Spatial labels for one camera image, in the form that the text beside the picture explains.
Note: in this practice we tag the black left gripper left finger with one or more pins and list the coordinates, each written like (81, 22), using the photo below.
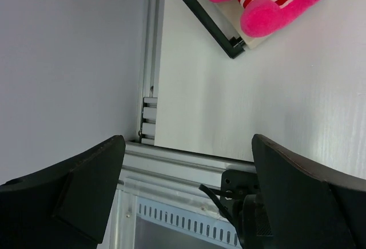
(66, 205)

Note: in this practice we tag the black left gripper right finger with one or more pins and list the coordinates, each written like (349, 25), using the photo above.
(309, 205)

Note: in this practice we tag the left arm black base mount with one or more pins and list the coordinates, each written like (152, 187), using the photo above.
(242, 201)

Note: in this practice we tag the white slotted cable duct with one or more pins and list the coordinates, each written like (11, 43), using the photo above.
(209, 229)

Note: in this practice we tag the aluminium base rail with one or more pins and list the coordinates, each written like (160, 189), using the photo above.
(174, 169)

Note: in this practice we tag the beige three-tier black-frame shelf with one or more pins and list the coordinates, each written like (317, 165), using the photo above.
(222, 23)

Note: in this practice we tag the aluminium corner post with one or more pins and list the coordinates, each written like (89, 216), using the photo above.
(149, 71)

